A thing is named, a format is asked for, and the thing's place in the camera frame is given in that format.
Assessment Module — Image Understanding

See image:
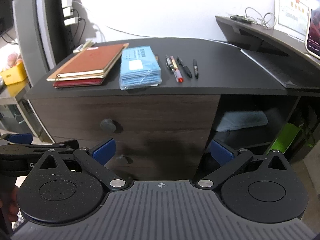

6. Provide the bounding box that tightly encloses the green bag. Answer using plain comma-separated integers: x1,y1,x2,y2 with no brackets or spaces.
265,122,314,155

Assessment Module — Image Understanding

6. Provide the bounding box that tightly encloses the tan pen with red tip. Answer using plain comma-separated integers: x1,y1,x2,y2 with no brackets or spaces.
170,55,184,83

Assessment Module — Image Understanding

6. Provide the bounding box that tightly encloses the blue envelope pack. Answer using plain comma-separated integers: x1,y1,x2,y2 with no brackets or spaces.
119,45,162,90

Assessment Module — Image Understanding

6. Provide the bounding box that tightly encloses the framed certificate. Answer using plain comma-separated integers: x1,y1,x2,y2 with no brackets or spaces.
274,0,313,42

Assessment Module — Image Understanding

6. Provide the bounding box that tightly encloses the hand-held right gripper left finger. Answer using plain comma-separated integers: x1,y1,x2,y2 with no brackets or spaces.
27,138,127,190

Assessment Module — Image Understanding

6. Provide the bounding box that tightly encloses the light blue cloth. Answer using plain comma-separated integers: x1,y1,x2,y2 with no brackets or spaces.
215,110,269,132

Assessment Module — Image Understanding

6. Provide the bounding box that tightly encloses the long black pen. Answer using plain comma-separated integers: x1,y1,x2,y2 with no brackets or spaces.
177,56,192,78

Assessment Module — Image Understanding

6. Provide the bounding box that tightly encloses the yellow plastic bin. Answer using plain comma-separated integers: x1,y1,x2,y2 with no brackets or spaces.
0,61,28,85

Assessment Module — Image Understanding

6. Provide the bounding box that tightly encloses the reddish brown notebook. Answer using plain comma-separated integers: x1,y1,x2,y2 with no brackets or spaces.
56,43,125,78

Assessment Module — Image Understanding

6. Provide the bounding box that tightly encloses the green circuit board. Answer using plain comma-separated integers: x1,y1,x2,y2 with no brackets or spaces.
230,15,258,25

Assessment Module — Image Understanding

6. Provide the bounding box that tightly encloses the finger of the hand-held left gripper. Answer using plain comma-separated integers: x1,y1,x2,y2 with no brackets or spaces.
30,139,80,157
0,133,33,145

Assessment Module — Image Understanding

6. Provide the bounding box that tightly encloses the person's left hand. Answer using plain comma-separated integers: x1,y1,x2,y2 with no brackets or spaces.
0,185,19,224

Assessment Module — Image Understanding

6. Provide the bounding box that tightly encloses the smartphone with lit screen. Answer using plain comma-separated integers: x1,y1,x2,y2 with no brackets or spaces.
304,0,320,57

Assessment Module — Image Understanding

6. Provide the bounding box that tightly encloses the black and silver pen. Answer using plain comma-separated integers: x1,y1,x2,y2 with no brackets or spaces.
165,55,175,73

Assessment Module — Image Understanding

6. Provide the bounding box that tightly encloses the white cable coil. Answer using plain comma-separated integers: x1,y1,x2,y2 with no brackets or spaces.
245,6,277,29

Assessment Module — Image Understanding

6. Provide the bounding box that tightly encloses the black monitor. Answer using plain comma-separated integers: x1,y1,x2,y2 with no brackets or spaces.
0,0,14,37

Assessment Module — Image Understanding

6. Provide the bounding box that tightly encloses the black charger cable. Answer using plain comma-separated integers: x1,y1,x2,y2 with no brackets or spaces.
77,17,87,42

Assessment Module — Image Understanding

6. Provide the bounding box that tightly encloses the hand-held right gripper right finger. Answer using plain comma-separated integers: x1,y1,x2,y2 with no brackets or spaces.
196,139,292,190

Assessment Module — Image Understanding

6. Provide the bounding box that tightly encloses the dark red notebook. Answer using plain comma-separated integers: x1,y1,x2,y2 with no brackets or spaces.
52,77,105,88

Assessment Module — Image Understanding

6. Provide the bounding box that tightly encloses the dark wooden desk cabinet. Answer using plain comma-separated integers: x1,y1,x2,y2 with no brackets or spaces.
24,38,320,180

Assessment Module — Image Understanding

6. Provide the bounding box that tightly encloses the dark desk riser shelf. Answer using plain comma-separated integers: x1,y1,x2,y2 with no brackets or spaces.
215,15,320,63

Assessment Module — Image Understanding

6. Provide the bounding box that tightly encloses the grey monitor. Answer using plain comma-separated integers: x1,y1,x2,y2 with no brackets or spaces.
12,0,65,85

